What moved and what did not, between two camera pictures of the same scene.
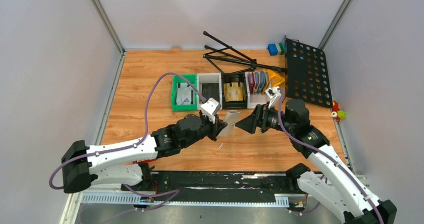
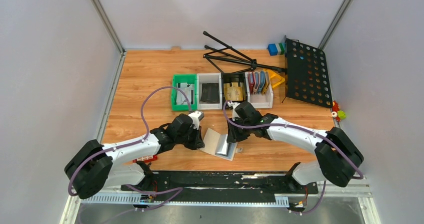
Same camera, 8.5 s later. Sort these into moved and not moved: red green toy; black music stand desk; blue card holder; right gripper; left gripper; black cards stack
Moved: left gripper; right gripper
Not moved: red green toy; black cards stack; blue card holder; black music stand desk
